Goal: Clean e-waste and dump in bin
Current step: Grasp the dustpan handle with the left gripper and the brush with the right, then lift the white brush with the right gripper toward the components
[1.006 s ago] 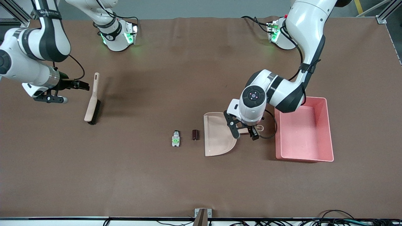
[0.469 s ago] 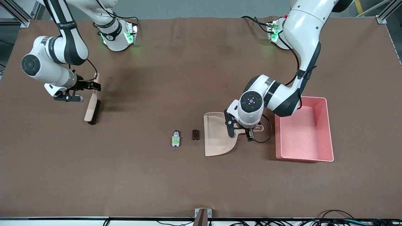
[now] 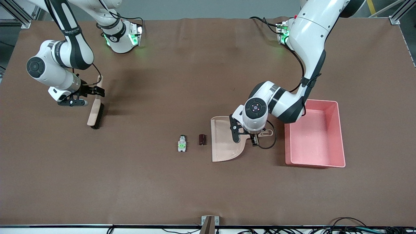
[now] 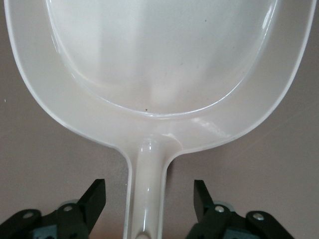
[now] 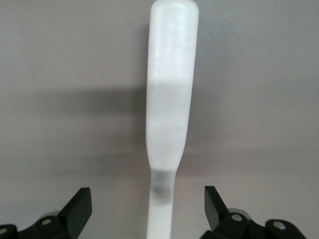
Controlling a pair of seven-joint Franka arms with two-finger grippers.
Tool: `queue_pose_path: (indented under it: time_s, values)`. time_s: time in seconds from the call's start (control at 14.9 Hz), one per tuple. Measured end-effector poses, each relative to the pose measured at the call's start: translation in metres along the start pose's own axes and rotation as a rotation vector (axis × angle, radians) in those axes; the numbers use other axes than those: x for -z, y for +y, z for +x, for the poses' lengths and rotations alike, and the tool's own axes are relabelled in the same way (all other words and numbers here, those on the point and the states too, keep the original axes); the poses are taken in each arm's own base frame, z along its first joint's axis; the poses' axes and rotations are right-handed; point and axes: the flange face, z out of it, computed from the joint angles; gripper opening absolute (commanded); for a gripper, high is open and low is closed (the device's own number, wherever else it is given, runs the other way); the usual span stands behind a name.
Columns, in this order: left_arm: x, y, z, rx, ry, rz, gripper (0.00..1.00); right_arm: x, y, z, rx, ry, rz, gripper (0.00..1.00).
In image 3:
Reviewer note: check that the beige brush with black bristles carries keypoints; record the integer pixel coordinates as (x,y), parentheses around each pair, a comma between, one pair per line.
(94,113)

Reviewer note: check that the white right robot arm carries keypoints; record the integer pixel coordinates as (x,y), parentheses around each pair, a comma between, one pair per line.
(65,55)

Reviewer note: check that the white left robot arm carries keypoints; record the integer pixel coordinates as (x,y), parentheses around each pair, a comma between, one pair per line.
(308,32)

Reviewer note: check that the aluminium frame profile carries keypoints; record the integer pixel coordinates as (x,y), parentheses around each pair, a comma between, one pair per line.
(19,18)
(395,20)

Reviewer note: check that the pink plastic bin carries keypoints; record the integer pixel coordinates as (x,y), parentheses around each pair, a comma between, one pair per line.
(315,139)

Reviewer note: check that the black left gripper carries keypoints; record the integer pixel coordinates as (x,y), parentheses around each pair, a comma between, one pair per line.
(254,138)

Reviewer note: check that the brown table mat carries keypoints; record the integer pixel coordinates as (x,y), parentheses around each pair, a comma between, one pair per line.
(130,182)

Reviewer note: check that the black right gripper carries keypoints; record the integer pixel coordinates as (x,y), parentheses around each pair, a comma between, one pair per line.
(86,90)

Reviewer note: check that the beige plastic dustpan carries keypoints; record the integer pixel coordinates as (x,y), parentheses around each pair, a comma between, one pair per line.
(224,146)

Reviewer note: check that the white green push button switch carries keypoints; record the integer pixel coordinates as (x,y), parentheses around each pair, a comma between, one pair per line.
(182,144)

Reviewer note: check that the metal bracket with post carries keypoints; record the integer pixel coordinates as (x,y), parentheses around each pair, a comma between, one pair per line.
(208,224)

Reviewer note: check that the dark brown cylindrical capacitor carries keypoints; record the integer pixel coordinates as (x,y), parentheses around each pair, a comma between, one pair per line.
(202,139)

